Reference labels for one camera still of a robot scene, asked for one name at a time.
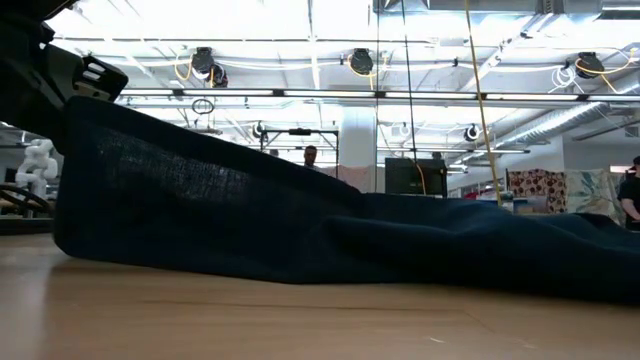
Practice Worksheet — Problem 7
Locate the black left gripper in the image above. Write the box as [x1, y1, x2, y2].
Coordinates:
[0, 0, 129, 154]

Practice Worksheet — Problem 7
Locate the navy blue towel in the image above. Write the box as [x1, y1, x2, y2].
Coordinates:
[53, 95, 640, 305]

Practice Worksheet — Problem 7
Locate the long ceiling light bar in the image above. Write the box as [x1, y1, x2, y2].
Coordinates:
[117, 87, 640, 102]

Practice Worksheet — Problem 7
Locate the person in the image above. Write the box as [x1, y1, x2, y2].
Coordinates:
[617, 155, 640, 232]
[302, 144, 322, 172]

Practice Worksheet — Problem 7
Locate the black monitor on stand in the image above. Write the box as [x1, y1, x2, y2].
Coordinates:
[383, 157, 450, 198]

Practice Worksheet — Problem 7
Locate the floral patterned fabric panel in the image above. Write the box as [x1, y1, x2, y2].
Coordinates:
[508, 168, 568, 215]

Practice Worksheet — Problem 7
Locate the leaf patterned fabric panel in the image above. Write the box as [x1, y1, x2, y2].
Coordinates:
[565, 168, 626, 224]

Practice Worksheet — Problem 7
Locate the black ceiling cable reel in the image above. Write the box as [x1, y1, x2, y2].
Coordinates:
[190, 46, 230, 89]
[573, 50, 607, 81]
[348, 47, 375, 77]

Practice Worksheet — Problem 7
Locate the black metal table frame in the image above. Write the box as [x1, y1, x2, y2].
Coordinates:
[0, 215, 56, 236]

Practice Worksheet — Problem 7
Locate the black gantry frame rig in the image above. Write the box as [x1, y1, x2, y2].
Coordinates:
[258, 127, 341, 180]

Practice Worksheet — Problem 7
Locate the black hanging cable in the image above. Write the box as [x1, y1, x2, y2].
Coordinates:
[401, 0, 419, 161]

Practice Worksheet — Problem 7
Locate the yellow hanging cable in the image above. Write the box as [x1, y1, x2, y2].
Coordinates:
[464, 0, 504, 207]

